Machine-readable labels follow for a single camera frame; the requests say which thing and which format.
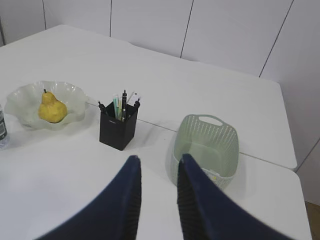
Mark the black square pen holder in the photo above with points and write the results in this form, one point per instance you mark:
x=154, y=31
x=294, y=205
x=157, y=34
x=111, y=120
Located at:
x=116, y=133

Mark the green glass wavy plate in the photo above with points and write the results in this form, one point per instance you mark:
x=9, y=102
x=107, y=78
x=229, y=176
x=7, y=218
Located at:
x=24, y=102

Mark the clear plastic water bottle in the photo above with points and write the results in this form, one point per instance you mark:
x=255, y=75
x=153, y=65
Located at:
x=4, y=135

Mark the transparent plastic ruler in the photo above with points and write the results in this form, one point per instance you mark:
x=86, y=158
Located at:
x=133, y=98

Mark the green plastic woven basket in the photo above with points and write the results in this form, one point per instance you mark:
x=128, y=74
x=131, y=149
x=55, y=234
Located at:
x=213, y=143

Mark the yellow pear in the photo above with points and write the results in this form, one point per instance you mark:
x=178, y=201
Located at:
x=51, y=109

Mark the yellow utility knife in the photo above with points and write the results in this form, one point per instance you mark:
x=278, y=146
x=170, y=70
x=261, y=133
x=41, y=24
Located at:
x=120, y=109

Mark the teal utility knife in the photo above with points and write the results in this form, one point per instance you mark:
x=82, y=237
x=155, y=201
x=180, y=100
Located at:
x=116, y=105

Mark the black pen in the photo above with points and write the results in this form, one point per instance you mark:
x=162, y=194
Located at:
x=102, y=108
x=123, y=105
x=137, y=103

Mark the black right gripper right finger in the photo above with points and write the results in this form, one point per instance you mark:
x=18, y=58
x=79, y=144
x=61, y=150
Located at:
x=207, y=213

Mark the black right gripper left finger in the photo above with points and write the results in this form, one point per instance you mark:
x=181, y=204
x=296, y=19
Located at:
x=113, y=215

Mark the yellow white wrapper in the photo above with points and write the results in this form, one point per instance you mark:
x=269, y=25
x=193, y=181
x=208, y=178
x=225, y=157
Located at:
x=214, y=176

